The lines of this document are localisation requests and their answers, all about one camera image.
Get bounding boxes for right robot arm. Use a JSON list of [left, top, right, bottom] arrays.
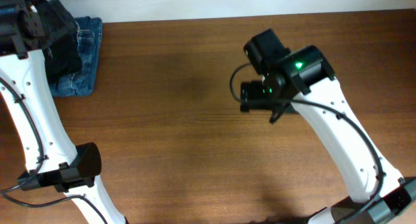
[[237, 42, 415, 223]]

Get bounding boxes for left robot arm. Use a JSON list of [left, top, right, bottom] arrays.
[[1, 0, 127, 223]]

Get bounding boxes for black Nike t-shirt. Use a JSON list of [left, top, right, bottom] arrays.
[[36, 0, 82, 84]]

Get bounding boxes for folded blue jeans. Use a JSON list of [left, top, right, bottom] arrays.
[[49, 16, 103, 97]]

